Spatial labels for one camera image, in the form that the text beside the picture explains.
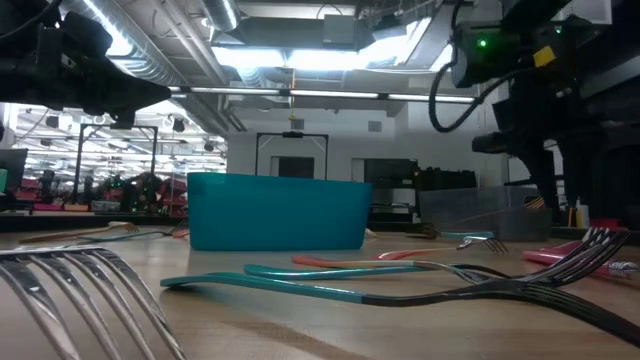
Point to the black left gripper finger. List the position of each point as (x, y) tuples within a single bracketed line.
[(135, 95)]

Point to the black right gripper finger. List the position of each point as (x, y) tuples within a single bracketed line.
[(542, 175)]

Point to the blue plastic bin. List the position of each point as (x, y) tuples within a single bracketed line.
[(280, 215)]

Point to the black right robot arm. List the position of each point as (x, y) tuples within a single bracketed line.
[(620, 150)]

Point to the translucent grey plastic bin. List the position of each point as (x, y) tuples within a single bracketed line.
[(475, 210)]

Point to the black storage cabinets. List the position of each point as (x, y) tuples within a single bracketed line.
[(440, 180)]

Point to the long ceiling light bar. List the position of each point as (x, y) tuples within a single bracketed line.
[(330, 94)]

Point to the black gantry frame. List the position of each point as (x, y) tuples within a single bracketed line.
[(78, 165), (292, 134)]

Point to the silver ventilation duct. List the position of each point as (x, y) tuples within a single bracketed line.
[(220, 12)]

